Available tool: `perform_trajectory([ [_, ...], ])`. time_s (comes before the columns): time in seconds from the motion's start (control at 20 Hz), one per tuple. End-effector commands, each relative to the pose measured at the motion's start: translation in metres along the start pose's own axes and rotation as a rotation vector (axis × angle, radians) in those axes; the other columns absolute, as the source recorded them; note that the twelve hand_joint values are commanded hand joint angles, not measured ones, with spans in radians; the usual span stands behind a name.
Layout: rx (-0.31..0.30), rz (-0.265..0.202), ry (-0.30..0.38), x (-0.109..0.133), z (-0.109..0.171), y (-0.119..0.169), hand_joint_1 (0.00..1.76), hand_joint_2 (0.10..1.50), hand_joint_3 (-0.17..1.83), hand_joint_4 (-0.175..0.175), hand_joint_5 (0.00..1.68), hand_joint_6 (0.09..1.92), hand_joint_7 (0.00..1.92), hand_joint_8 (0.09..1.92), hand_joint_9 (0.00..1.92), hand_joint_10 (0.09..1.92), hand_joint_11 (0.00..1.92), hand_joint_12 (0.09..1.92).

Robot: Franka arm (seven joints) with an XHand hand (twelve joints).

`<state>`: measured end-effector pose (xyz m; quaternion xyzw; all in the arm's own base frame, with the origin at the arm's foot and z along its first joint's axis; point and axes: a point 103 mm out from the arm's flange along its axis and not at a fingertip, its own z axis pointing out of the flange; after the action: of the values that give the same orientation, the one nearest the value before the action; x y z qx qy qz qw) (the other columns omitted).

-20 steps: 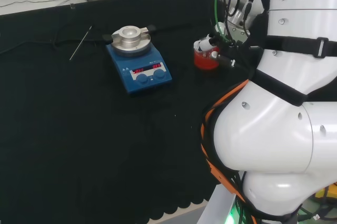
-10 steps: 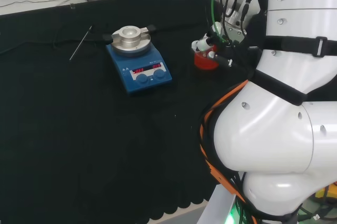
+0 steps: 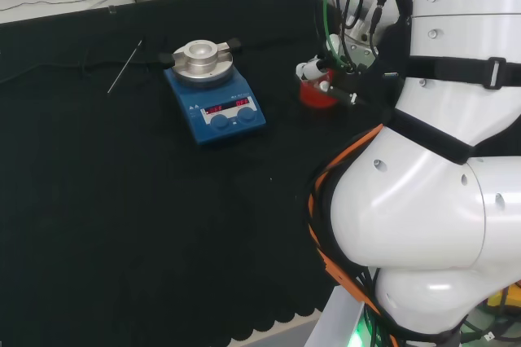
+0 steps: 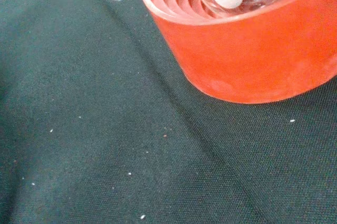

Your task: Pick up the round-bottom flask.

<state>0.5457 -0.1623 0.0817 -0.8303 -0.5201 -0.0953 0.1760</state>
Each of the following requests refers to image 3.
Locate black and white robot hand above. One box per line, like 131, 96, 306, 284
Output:
296, 33, 402, 110

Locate thin metal probe rod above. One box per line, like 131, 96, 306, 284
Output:
107, 39, 144, 94

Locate orange cable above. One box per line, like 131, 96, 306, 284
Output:
304, 122, 398, 347

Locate red round flask stand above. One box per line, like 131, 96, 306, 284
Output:
299, 72, 339, 110

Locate blue heater with steel block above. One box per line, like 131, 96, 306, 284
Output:
158, 37, 268, 150

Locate black scalloped table cloth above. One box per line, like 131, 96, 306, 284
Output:
0, 0, 408, 347

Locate pale base plate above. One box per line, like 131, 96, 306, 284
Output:
308, 284, 367, 347

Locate green cable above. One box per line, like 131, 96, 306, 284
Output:
320, 0, 356, 72

